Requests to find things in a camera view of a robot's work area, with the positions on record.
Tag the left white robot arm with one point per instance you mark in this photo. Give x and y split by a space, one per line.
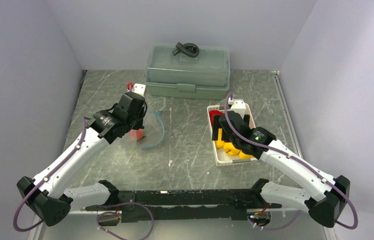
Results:
47 193

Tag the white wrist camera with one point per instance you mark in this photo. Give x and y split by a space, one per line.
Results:
136 88
236 111

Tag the yellow apple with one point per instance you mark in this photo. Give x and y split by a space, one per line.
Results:
230 150

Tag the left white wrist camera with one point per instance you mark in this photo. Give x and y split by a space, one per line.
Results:
136 88

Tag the red bell pepper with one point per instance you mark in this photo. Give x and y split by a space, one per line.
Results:
212 114

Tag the clear zip top bag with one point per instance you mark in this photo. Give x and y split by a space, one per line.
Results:
153 133

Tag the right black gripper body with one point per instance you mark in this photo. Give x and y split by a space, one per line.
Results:
224 137

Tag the green plastic storage box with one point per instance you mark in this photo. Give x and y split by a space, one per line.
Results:
206 76

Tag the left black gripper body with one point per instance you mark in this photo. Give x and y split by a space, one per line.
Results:
136 122

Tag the white perforated plastic basket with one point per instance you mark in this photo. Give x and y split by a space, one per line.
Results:
221 158

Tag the pink peach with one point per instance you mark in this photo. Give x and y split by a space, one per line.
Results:
136 135

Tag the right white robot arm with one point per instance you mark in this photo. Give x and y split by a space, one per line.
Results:
322 196

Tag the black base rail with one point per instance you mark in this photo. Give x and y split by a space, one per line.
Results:
234 204

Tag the small yellow fruit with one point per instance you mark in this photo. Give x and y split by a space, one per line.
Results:
219 143

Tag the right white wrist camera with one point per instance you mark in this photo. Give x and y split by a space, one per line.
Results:
236 111

